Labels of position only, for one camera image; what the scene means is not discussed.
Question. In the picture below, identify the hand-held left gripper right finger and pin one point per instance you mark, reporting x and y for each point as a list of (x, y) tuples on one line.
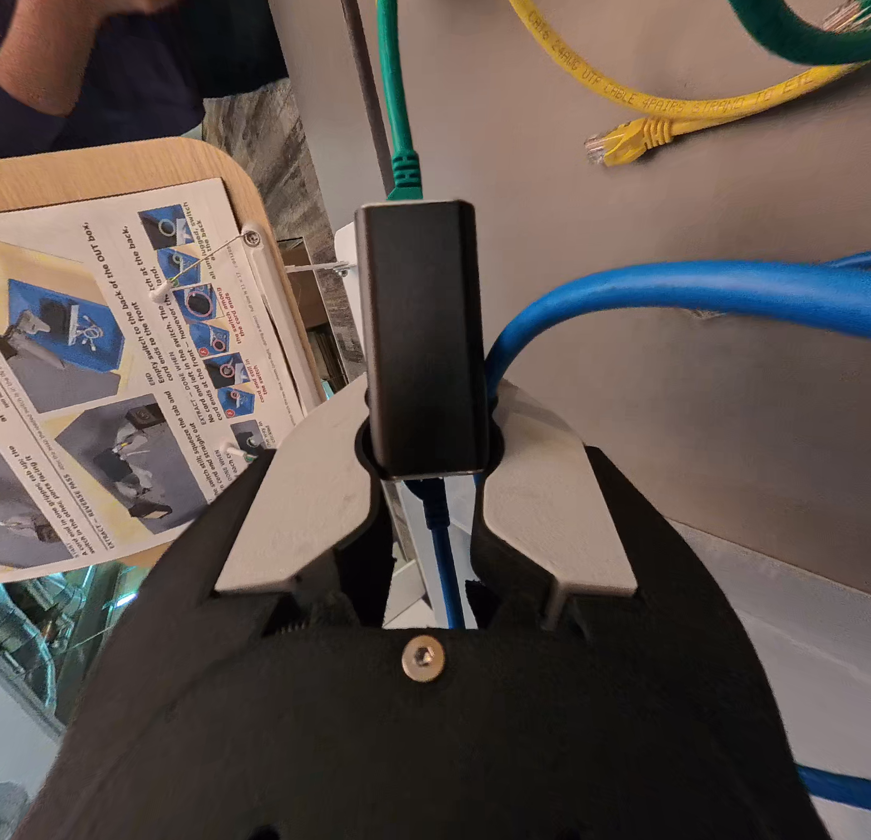
[(558, 513)]

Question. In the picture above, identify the black network switch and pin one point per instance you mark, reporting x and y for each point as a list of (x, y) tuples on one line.
[(422, 336)]

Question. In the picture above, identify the printed instruction sheet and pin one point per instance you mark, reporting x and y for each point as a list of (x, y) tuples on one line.
[(136, 377)]

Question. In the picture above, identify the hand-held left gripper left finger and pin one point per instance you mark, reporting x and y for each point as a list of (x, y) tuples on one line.
[(306, 513)]

